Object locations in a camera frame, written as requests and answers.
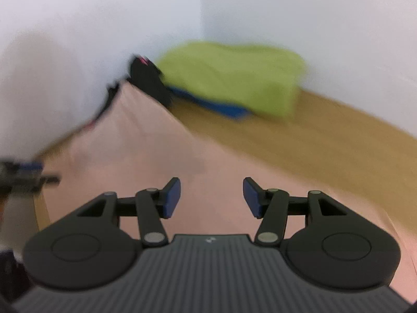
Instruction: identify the pink sheer fabric sheet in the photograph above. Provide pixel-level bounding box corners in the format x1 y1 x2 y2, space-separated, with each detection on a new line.
32 79 417 304

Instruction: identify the black garment with pink trim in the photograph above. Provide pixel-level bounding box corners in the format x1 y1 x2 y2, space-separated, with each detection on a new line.
85 56 172 128

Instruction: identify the blue folded garment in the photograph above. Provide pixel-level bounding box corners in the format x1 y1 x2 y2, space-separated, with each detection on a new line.
168 86 251 119

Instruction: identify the green folded garment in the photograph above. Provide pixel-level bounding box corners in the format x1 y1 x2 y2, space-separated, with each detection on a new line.
157 42 306 118

